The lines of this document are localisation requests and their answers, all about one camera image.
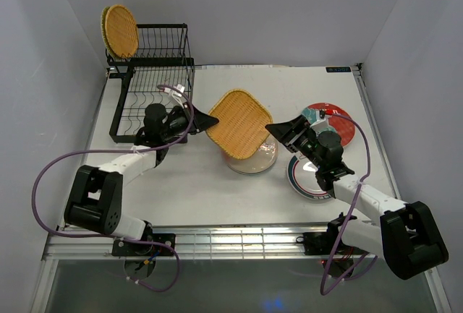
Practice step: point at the aluminium frame rail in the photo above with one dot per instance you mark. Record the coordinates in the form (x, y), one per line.
(244, 243)

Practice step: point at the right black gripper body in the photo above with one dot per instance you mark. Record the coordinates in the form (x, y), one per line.
(305, 142)

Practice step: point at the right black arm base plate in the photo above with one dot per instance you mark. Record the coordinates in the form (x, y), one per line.
(320, 243)

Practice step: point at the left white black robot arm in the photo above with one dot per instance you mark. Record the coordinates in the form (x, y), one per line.
(95, 199)

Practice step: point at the blue table label sticker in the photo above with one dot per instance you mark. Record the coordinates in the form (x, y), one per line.
(338, 69)

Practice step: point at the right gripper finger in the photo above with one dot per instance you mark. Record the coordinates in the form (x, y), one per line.
(291, 147)
(285, 132)

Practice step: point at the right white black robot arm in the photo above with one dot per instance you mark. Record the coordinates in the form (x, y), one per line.
(403, 234)

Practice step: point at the orange round woven plate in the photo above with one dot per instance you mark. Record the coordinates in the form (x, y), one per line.
(121, 32)

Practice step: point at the black wire dish rack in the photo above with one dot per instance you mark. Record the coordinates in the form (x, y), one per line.
(162, 58)

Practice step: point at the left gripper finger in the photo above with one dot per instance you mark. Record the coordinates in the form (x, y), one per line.
(204, 120)
(201, 128)

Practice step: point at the pink and cream ceramic plate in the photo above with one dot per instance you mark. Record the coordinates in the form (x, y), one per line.
(262, 160)

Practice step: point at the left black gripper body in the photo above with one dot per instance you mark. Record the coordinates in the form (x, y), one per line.
(178, 123)

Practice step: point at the orange square woven tray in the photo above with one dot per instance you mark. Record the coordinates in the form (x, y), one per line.
(241, 127)

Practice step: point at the white plate with green rim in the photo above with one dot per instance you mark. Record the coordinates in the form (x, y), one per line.
(301, 175)

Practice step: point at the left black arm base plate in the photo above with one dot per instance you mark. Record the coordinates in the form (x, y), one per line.
(144, 245)

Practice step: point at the green-rimmed round bamboo plate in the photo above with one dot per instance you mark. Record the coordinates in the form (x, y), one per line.
(103, 28)

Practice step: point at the red and teal floral plate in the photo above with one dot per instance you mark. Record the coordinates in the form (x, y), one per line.
(345, 129)

